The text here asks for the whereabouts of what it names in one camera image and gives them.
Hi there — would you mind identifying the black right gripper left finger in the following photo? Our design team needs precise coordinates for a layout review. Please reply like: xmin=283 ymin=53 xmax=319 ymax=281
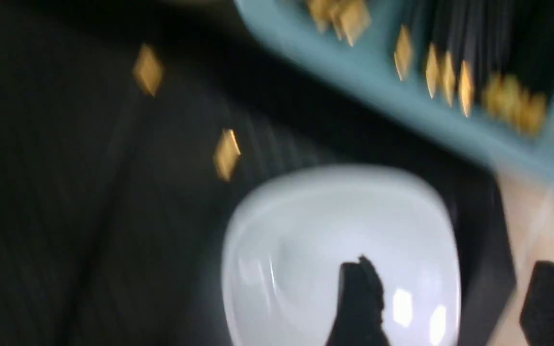
xmin=326 ymin=255 xmax=390 ymax=346

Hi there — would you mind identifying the blue chopstick bin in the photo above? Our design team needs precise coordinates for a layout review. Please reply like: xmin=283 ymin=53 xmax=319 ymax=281
xmin=235 ymin=0 xmax=554 ymax=183

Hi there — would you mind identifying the black serving tray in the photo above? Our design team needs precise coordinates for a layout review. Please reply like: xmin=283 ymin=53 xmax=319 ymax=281
xmin=0 ymin=0 xmax=516 ymax=346

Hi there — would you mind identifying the pile of black chopsticks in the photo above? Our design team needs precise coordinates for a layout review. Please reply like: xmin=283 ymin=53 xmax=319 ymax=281
xmin=292 ymin=0 xmax=554 ymax=138

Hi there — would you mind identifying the white square dish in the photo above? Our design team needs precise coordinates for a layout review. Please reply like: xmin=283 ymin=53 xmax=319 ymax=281
xmin=221 ymin=164 xmax=462 ymax=346

